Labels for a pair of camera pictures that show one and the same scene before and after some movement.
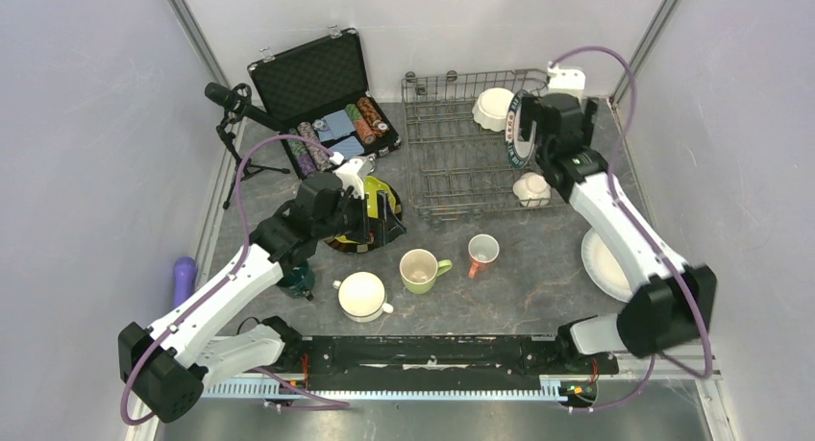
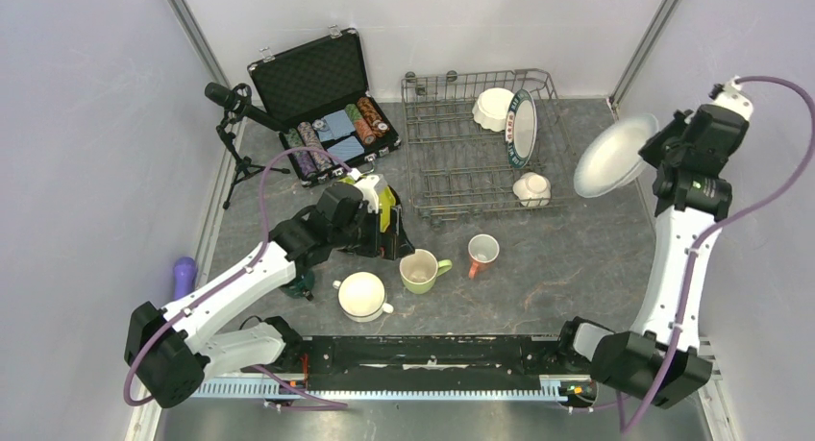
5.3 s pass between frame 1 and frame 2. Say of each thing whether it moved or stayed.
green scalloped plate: stayed
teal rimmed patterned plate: stayed
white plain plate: moved
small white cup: stayed
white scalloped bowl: stayed
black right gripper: moved
